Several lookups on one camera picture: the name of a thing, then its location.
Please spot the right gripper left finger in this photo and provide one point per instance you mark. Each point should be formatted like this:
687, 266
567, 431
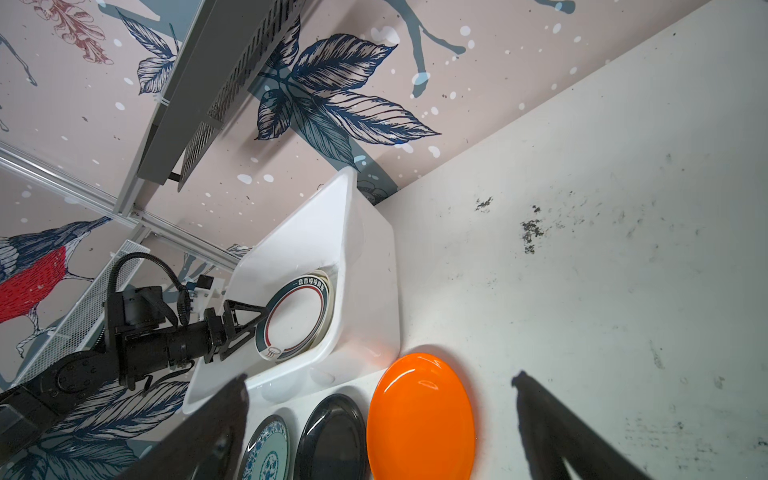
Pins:
207, 445

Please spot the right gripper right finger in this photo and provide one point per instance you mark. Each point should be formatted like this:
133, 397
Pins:
558, 443

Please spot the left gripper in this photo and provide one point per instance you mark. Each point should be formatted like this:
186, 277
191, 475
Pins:
146, 353

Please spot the green red rim plate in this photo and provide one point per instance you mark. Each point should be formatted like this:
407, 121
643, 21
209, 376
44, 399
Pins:
298, 316

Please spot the orange plate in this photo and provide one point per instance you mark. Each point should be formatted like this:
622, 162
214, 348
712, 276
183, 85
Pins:
420, 422

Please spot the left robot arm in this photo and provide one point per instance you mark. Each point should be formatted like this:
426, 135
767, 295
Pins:
31, 409

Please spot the white plastic bin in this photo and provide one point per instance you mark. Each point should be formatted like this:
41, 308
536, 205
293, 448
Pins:
340, 232

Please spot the teal patterned small plate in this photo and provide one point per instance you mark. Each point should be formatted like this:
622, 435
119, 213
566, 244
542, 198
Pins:
267, 455

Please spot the black plate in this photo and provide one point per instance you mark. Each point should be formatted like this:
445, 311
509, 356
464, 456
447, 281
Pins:
333, 442

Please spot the black hanging shelf basket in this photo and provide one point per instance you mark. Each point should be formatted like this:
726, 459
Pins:
228, 45

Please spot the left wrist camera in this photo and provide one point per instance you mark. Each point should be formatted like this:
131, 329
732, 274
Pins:
205, 292

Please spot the white wire mesh basket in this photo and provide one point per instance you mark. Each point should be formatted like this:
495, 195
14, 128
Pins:
76, 329

